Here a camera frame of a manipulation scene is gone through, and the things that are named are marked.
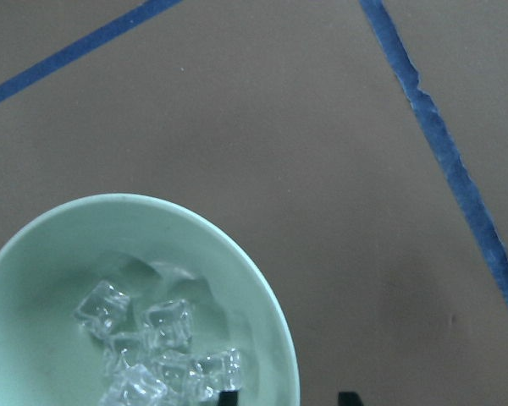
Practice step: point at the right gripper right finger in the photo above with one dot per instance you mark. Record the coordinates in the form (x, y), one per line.
(349, 399)

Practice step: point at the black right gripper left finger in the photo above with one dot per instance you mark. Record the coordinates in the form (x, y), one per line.
(228, 398)

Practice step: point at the clear ice cubes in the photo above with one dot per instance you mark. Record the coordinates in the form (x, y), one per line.
(147, 350)

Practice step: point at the green bowl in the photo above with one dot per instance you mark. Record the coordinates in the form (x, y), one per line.
(152, 250)

